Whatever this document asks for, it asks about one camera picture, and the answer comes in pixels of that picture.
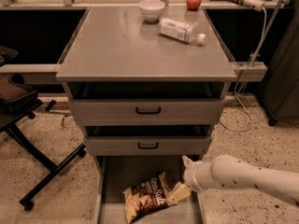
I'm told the white power cable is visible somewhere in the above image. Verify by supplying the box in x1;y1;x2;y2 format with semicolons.
218;6;269;133

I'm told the dark cabinet at right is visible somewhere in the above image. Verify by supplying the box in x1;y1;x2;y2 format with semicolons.
258;0;299;126

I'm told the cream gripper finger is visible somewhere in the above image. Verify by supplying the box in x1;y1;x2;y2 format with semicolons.
182;155;193;168
165;181;192;206

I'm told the grey top drawer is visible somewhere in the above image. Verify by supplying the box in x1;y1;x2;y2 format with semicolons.
69;99;224;126

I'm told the white ceramic bowl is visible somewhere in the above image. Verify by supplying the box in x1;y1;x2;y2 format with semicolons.
138;0;165;21

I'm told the grey drawer cabinet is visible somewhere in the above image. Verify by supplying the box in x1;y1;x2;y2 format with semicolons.
55;5;238;224

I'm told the grey middle drawer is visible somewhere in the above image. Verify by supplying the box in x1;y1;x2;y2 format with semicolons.
84;136;211;156

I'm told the grey drawer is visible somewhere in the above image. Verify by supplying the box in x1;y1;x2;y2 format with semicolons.
69;99;224;126
84;136;211;156
93;156;206;224

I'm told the brown sea salt chip bag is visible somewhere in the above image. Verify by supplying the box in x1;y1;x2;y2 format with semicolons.
123;172;178;224

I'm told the red apple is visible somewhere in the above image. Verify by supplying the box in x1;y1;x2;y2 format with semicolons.
186;0;202;10

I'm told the grey bottom drawer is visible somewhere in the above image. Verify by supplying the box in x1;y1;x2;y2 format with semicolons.
93;156;206;224

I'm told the clear plastic water bottle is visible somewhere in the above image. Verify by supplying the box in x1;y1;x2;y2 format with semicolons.
158;17;206;46

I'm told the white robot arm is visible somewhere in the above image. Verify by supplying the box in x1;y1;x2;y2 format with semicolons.
166;155;299;207

